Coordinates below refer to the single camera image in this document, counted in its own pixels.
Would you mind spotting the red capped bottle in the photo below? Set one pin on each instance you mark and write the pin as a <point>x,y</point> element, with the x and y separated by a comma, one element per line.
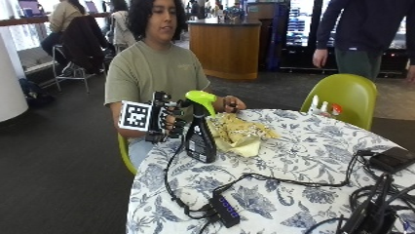
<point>337,109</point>

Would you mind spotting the blue floral tablecloth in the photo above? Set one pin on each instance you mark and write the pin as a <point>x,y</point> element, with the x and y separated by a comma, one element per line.
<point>285,162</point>

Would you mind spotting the dark backpack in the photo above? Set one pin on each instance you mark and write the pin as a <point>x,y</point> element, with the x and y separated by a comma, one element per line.
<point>35,92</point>

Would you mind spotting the wooden round counter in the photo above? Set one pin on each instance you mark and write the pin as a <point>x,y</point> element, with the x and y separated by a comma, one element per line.
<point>225,48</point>

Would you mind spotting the wooden bar counter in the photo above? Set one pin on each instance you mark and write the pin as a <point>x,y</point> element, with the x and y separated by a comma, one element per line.
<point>26,20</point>

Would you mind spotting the glass display cooler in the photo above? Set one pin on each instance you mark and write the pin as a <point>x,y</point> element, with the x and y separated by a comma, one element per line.
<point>303,32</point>

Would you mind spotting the black spray bottle green trigger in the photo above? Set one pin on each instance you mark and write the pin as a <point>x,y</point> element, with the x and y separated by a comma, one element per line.
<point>200,136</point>

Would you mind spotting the flat black device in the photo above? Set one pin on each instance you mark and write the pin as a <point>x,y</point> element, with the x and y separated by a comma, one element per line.
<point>393,159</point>

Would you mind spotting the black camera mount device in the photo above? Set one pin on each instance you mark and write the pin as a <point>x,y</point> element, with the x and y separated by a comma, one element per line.
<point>368,218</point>

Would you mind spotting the dark jacket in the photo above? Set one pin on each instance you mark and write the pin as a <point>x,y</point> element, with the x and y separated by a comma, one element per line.
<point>84,44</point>

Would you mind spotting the the person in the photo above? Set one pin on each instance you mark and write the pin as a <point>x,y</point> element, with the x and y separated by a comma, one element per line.
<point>158,70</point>

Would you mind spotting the green plastic chair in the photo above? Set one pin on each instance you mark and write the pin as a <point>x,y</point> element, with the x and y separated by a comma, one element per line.
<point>346,94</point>
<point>127,154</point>

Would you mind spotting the black usb hub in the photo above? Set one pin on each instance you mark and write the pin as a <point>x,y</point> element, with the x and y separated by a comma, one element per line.
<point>225,209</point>

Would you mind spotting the laptop with purple screen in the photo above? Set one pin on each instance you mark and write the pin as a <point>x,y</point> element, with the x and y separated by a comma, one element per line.
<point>30,7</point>

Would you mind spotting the yellow cloth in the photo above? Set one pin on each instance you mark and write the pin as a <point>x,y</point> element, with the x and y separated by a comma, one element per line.
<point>240,131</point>

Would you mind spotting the white marker cube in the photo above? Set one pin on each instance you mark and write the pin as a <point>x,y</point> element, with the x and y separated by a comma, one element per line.
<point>135,116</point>

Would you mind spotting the metal chair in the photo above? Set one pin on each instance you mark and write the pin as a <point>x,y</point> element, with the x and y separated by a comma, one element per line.
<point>71,73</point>

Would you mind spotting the white column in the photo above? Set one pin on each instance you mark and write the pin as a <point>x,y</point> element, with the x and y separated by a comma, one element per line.
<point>11,81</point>

